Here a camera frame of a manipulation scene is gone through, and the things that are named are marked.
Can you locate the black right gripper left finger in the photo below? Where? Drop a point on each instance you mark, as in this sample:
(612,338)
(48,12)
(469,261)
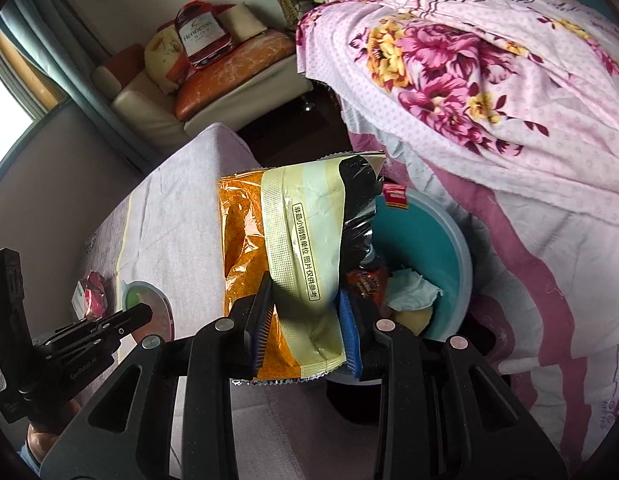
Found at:
(125,430)

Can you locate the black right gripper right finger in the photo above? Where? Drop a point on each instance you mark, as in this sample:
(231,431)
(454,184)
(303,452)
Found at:
(444,413)

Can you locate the orange yellow snack bag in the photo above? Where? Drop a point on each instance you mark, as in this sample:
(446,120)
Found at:
(301,225)

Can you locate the teal plastic trash bin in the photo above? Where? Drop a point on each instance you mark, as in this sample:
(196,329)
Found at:
(408,231)

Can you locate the person's left hand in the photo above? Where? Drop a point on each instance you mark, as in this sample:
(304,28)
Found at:
(39,442)

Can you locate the pink snack wrapper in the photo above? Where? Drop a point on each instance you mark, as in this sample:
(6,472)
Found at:
(89,298)

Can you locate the white tissue in bin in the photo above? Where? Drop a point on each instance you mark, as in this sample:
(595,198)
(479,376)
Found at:
(407,290)

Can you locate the orange red candy wrapper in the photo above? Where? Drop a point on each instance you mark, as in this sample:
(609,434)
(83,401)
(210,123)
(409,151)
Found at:
(369,284)

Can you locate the pink floral quilt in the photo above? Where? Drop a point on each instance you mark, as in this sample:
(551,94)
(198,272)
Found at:
(506,112)

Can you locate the cream printed pillow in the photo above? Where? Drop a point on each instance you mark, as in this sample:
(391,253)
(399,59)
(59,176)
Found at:
(165,60)

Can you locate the beige sofa orange cushion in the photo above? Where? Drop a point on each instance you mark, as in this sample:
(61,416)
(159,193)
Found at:
(257,76)

